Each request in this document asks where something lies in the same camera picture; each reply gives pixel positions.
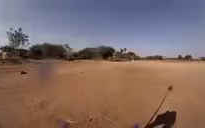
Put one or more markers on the reddish-brown dirt ground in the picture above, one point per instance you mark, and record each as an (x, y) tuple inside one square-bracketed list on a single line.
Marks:
[(116, 86)]

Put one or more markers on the row of dark bushes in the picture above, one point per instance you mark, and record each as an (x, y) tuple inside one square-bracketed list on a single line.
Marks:
[(50, 51)]

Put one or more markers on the robot's own part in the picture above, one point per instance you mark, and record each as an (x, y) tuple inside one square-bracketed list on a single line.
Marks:
[(62, 124), (135, 125)]

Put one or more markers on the small dark rock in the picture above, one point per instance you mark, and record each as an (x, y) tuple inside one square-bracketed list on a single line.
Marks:
[(23, 72)]

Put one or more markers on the tall thin leafy tree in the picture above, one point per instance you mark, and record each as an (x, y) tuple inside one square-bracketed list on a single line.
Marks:
[(16, 38)]

